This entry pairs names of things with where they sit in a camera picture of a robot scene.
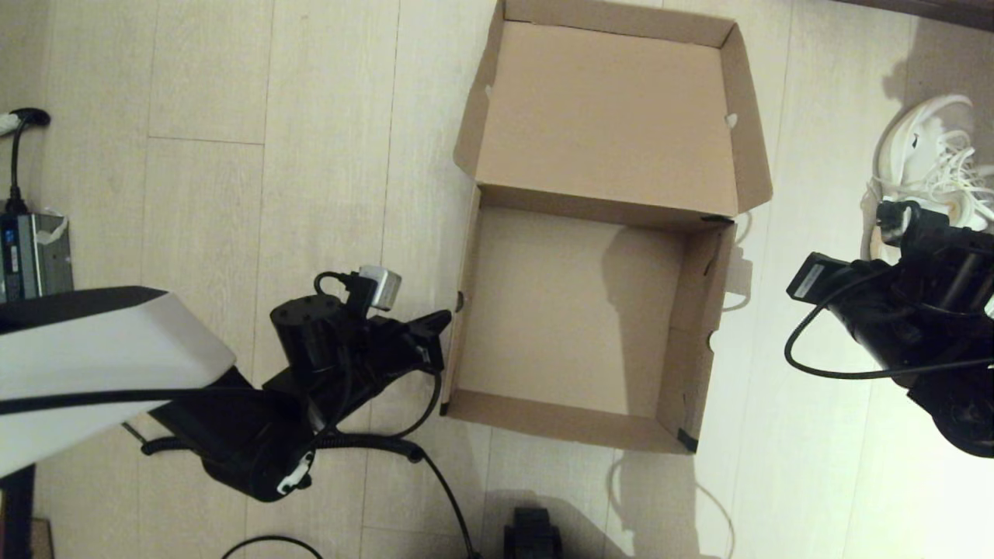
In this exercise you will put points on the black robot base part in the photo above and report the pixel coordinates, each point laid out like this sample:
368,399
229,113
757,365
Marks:
532,536

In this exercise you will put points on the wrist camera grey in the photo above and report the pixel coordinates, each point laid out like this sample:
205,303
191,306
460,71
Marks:
897,221
380,286

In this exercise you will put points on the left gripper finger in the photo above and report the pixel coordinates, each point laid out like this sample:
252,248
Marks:
433,334
431,321

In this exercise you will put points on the small brown cardboard carton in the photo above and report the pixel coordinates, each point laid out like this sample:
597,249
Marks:
43,539

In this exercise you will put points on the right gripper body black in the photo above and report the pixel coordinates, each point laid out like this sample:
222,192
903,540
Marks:
862,307

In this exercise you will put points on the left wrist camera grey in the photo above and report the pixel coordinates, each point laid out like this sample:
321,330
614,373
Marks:
380,286

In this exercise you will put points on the white sneaker yellow insole logo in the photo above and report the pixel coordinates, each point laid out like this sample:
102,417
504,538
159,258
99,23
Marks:
908,147

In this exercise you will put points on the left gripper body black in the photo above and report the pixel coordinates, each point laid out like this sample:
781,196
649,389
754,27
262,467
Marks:
388,361

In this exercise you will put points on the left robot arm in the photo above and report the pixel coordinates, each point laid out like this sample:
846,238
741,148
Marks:
101,357

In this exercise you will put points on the grey power adapter box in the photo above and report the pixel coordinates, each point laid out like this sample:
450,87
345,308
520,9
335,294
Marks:
35,256

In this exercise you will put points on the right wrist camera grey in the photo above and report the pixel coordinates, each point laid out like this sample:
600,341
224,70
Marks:
897,221

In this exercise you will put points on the brown cardboard shoe box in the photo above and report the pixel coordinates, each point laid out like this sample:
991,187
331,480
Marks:
575,310

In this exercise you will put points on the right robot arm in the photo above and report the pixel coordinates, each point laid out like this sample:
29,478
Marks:
955,373

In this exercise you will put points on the white socket plug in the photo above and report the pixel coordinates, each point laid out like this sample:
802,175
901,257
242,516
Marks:
8,123

